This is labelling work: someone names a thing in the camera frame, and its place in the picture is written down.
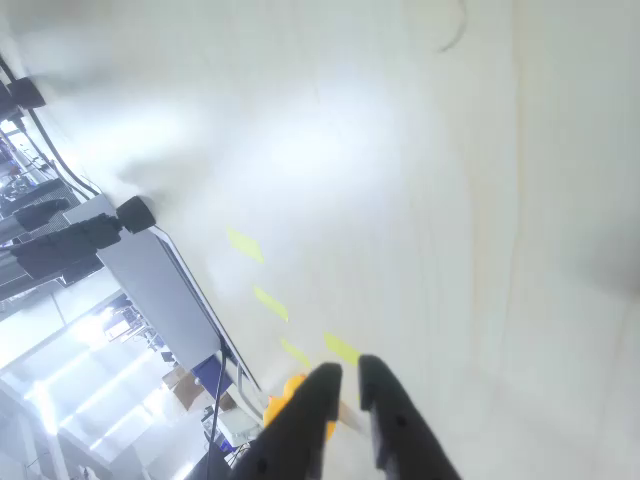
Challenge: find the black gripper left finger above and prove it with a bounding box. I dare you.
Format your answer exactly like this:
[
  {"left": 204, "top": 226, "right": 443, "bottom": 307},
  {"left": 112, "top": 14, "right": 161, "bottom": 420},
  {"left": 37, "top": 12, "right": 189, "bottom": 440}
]
[{"left": 230, "top": 362, "right": 344, "bottom": 480}]

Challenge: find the thin black hanging cable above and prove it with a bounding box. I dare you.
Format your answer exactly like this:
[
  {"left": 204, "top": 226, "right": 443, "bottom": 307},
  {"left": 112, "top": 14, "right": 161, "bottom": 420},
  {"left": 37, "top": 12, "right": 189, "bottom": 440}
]
[{"left": 205, "top": 335, "right": 232, "bottom": 454}]

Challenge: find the yellow rubber duck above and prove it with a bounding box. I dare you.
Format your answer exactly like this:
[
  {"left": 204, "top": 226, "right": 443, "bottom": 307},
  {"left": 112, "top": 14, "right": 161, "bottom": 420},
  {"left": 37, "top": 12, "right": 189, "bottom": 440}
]
[{"left": 262, "top": 372, "right": 336, "bottom": 442}]

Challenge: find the brown cardboard box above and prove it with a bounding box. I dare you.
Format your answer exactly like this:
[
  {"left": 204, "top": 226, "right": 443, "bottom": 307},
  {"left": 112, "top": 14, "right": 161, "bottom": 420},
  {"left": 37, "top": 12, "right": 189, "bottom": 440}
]
[{"left": 160, "top": 368, "right": 207, "bottom": 412}]

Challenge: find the black table clamp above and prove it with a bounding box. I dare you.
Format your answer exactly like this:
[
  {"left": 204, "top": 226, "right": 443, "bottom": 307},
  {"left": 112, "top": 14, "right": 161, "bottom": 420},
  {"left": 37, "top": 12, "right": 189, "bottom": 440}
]
[{"left": 5, "top": 76, "right": 48, "bottom": 110}]

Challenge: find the yellow-green tape piece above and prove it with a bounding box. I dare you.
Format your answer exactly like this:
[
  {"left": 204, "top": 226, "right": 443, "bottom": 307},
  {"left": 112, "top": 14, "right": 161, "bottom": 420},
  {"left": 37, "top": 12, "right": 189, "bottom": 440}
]
[
  {"left": 252, "top": 285, "right": 290, "bottom": 323},
  {"left": 226, "top": 225, "right": 266, "bottom": 265},
  {"left": 279, "top": 337, "right": 314, "bottom": 369},
  {"left": 323, "top": 331, "right": 362, "bottom": 367}
]

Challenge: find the black round clamp knob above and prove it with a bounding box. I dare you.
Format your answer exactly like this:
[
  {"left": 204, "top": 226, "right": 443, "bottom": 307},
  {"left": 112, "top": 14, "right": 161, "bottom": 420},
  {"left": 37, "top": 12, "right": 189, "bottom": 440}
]
[{"left": 115, "top": 195, "right": 157, "bottom": 234}]

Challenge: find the grey flat panel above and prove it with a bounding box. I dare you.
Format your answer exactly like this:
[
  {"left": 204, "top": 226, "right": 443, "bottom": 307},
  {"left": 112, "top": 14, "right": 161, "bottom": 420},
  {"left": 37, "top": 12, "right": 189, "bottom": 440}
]
[{"left": 63, "top": 193, "right": 227, "bottom": 372}]

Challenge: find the black cable along table edge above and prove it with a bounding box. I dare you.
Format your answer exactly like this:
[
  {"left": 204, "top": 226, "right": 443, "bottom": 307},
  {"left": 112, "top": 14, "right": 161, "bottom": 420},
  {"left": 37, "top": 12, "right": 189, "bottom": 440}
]
[{"left": 0, "top": 53, "right": 104, "bottom": 197}]

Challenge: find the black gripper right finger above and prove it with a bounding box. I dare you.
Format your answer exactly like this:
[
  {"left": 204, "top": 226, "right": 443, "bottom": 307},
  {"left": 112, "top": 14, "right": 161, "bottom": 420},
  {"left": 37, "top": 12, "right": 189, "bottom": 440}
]
[{"left": 357, "top": 353, "right": 462, "bottom": 480}]

